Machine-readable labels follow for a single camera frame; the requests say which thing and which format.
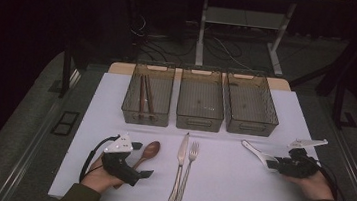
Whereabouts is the white ceramic spoon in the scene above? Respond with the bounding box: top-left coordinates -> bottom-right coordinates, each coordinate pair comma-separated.
239,139 -> 283,174

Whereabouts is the right hand-held gripper cable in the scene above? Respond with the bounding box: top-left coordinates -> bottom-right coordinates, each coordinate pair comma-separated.
303,155 -> 344,201

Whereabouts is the black metal stand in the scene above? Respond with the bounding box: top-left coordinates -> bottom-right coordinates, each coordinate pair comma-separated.
58,42 -> 90,101
286,6 -> 357,132

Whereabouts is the white metal desk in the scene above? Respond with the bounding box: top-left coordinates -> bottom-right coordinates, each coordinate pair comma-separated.
182,0 -> 347,83

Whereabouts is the brown wooden chopstick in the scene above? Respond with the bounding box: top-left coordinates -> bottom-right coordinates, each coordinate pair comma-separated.
135,73 -> 148,121
140,74 -> 160,121

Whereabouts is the clear brown plastic bin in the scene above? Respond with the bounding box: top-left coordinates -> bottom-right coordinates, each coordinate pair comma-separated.
174,64 -> 230,134
217,68 -> 285,139
119,58 -> 177,129

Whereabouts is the left hand-held gripper cable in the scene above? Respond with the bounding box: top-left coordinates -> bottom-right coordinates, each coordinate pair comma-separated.
78,131 -> 121,186

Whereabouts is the bundle of floor cables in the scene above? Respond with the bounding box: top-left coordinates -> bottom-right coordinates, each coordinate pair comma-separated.
123,11 -> 276,76

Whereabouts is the person's right hand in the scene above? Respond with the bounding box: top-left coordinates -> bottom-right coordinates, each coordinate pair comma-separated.
285,166 -> 338,201

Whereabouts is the silver fork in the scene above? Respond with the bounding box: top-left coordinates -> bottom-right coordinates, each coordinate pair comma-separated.
175,140 -> 200,201

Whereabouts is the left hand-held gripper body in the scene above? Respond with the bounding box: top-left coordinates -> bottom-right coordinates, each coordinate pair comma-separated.
98,131 -> 147,188

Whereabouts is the black floor socket frame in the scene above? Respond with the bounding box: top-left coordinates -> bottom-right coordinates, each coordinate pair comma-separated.
50,108 -> 81,138

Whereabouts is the silver table knife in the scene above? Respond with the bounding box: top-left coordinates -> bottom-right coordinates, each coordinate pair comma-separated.
168,130 -> 191,201

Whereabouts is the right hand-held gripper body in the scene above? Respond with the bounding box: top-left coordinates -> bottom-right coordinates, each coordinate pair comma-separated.
275,134 -> 329,182

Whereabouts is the white table mat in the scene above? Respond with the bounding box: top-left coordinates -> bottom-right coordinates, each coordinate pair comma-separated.
46,66 -> 357,201

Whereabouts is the person's left hand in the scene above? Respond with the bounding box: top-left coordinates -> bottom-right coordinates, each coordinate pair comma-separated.
79,154 -> 128,197

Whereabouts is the wooden spoon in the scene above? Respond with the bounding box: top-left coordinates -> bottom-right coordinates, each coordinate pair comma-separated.
113,137 -> 162,194

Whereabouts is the hand-held gripper cable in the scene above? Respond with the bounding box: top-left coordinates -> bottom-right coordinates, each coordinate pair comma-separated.
303,155 -> 344,201
78,131 -> 121,186

